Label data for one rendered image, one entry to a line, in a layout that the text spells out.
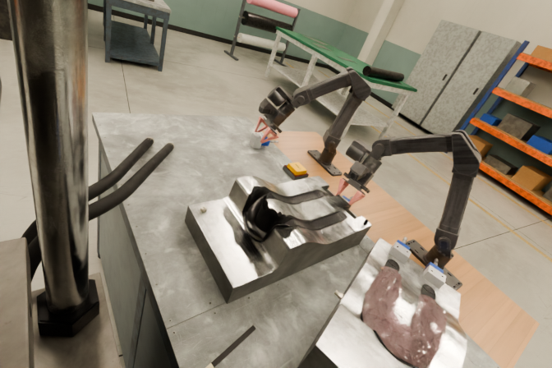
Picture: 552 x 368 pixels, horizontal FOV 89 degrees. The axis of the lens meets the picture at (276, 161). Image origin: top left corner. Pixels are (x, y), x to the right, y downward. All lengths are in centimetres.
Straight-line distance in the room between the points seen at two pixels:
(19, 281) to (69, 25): 28
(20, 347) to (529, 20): 668
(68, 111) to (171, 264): 46
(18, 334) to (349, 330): 50
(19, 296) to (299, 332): 51
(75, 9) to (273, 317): 64
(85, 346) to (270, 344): 34
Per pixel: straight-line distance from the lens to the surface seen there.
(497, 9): 690
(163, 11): 415
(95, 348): 67
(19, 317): 42
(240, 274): 68
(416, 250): 116
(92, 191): 77
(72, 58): 36
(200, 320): 68
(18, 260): 46
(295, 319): 74
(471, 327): 108
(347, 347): 63
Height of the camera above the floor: 139
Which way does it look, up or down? 29 degrees down
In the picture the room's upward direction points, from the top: 21 degrees clockwise
